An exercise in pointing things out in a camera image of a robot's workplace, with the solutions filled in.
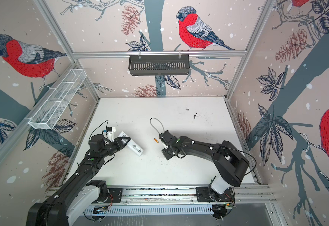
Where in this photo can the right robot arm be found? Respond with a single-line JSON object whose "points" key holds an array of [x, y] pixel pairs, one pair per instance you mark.
{"points": [[230, 163]]}

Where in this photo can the white remote control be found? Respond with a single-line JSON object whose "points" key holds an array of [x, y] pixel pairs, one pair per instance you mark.
{"points": [[133, 145]]}

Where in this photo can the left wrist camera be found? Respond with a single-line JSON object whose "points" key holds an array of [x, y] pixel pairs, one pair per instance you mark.
{"points": [[110, 133]]}

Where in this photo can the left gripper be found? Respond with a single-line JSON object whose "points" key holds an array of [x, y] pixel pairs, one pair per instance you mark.
{"points": [[118, 142]]}

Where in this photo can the white mesh wall shelf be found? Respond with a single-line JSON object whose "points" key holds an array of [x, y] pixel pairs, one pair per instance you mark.
{"points": [[59, 98]]}

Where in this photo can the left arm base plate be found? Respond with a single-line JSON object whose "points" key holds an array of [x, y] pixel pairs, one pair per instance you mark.
{"points": [[111, 195]]}

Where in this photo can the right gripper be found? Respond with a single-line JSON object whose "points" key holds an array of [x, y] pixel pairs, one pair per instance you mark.
{"points": [[167, 153]]}

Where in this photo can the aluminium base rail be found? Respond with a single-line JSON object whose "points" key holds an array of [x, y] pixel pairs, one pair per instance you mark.
{"points": [[185, 194]]}

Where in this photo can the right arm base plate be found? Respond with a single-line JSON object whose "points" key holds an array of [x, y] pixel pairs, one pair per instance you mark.
{"points": [[206, 194]]}

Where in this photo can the black wall basket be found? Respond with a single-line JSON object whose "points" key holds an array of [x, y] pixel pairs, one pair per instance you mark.
{"points": [[159, 65]]}

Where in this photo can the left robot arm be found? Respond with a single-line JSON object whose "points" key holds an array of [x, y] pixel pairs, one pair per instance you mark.
{"points": [[80, 190]]}

